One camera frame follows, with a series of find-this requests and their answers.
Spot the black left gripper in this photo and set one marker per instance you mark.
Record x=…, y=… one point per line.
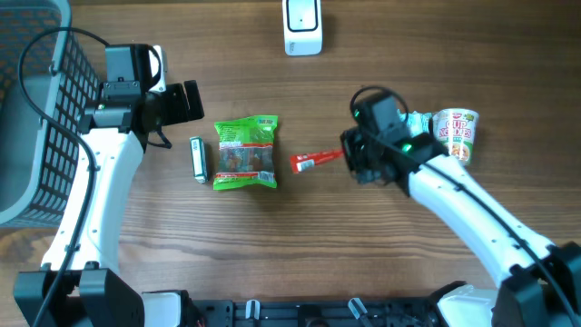
x=181, y=108

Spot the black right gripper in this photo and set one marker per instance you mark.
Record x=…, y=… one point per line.
x=350, y=138

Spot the green carton with barcode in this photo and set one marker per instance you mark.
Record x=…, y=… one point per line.
x=199, y=162

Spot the light green snack packet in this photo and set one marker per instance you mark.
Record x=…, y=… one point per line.
x=417, y=123

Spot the red and white sachet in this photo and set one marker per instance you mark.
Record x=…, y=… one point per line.
x=302, y=162

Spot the bright green snack bag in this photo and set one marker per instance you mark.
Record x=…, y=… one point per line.
x=245, y=152

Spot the cup noodles cup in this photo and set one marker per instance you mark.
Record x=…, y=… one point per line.
x=455, y=128

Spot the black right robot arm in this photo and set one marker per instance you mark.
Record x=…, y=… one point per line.
x=537, y=282

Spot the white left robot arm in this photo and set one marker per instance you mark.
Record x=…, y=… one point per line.
x=87, y=175

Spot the white barcode scanner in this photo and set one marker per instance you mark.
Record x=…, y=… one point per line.
x=302, y=27

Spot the grey plastic lattice basket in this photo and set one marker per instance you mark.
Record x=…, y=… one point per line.
x=38, y=162

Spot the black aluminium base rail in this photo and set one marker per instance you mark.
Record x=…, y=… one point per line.
x=404, y=312

